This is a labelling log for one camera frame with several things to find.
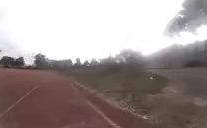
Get red running track surface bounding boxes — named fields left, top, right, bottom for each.
left=0, top=67, right=152, bottom=128

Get grass field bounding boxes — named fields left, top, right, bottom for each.
left=59, top=67, right=207, bottom=128

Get low track kerb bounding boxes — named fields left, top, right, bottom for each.
left=72, top=80, right=152, bottom=122

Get low building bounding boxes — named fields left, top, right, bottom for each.
left=48, top=58, right=74, bottom=69

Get white painted line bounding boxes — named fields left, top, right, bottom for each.
left=0, top=84, right=41, bottom=125
left=70, top=83, right=121, bottom=128

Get row of trees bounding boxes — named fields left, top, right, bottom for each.
left=0, top=48, right=145, bottom=70

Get dark overgrown slope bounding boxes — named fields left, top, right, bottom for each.
left=142, top=37, right=207, bottom=70

